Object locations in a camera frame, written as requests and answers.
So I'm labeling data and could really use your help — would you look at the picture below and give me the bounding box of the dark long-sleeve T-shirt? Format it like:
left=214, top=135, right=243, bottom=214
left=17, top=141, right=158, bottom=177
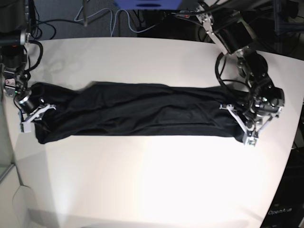
left=32, top=82, right=244, bottom=144

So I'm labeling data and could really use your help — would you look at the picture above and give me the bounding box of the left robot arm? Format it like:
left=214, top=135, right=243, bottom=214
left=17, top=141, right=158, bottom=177
left=174, top=0, right=285, bottom=146

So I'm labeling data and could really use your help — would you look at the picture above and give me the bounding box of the light grey cable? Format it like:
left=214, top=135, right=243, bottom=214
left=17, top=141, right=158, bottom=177
left=74, top=7, right=179, bottom=38

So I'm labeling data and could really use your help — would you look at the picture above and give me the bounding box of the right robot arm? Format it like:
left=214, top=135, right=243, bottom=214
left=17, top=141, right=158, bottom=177
left=0, top=0, right=56, bottom=133

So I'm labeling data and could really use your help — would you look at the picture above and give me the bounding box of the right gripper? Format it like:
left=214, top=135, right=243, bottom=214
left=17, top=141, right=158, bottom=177
left=19, top=104, right=56, bottom=133

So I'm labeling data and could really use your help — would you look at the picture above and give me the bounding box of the black OpenArm control box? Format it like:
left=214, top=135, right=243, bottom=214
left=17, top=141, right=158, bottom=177
left=261, top=147, right=304, bottom=228

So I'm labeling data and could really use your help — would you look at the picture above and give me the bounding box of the blue plastic bin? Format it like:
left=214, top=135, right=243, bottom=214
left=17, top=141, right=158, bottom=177
left=114, top=0, right=182, bottom=10

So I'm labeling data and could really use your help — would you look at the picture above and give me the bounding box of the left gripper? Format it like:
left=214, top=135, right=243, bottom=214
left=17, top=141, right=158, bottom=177
left=219, top=103, right=283, bottom=146

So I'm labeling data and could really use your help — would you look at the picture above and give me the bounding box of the glass side panel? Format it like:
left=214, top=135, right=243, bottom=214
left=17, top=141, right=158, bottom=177
left=0, top=104, right=14, bottom=179

